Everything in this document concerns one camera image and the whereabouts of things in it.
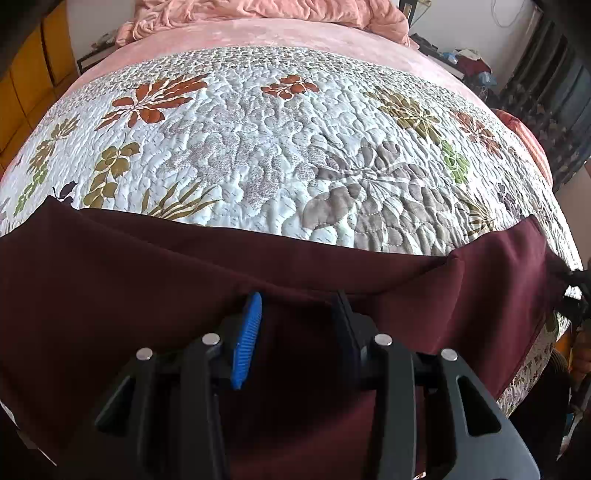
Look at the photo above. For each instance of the crumpled pink blanket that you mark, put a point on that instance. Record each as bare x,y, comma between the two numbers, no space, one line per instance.
184,14

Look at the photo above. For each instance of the blue plastic bag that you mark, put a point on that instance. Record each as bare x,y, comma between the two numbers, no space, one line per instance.
488,79

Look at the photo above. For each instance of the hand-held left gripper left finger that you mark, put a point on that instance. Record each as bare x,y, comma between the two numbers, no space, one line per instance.
247,341

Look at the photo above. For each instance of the wooden wardrobe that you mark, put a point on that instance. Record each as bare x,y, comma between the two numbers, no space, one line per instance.
27,83

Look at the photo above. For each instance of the maroon pants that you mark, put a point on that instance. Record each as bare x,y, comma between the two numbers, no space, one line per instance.
138,277

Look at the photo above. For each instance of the dark patterned curtain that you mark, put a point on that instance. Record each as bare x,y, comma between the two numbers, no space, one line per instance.
545,92

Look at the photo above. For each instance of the dark wooden headboard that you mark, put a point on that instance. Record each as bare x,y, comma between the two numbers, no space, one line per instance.
407,9

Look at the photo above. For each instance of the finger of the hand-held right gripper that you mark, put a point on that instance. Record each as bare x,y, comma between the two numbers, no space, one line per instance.
579,311
581,281

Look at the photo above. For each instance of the orange pillow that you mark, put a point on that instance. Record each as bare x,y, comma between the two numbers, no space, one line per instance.
531,143

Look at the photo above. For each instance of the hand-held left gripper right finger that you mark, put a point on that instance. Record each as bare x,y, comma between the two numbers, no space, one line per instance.
353,332

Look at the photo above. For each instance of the floral quilted bedspread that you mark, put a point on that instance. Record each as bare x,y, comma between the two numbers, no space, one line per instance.
277,161

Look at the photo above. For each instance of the pink bed sheet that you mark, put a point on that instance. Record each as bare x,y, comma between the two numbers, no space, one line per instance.
277,34

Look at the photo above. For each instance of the dark nightstand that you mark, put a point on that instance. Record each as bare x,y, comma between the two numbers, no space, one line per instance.
443,64
92,57

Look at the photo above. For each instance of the person's right hand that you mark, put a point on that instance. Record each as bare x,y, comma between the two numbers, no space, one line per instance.
582,353

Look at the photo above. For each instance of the dark red cloth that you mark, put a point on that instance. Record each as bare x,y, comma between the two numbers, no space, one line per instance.
475,67

